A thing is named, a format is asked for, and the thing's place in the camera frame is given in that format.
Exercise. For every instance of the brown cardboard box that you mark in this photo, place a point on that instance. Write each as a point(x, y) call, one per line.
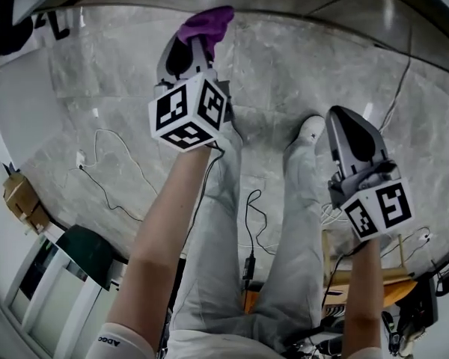
point(22, 200)

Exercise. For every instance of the person's right white shoe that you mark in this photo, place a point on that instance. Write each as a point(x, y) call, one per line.
point(312, 129)

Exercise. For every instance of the small white floor socket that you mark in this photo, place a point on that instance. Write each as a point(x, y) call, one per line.
point(81, 159)

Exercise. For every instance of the purple cloth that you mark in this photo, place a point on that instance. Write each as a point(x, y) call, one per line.
point(209, 24)

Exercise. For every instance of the black tap fitting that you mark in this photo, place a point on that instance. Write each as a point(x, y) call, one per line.
point(60, 24)

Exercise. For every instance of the person's right forearm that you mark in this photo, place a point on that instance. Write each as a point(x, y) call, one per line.
point(366, 275)

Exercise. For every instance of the person's white shirt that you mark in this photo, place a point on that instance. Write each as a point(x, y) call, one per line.
point(194, 346)

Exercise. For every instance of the black power adapter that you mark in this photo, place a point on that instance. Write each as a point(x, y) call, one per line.
point(248, 267)

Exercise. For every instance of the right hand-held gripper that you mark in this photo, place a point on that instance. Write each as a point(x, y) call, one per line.
point(378, 208)

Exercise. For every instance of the person's grey trousers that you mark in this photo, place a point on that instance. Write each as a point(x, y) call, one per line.
point(224, 238)

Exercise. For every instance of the white plug adapter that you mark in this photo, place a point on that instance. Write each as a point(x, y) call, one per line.
point(424, 236)

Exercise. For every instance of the large orange cushion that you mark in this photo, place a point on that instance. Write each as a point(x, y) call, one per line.
point(396, 292)

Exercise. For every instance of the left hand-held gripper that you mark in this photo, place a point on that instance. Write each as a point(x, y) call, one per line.
point(187, 114)

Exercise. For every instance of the person's left forearm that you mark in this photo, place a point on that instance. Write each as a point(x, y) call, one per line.
point(179, 208)

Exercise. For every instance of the dark green bin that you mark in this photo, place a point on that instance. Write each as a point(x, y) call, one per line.
point(86, 253)

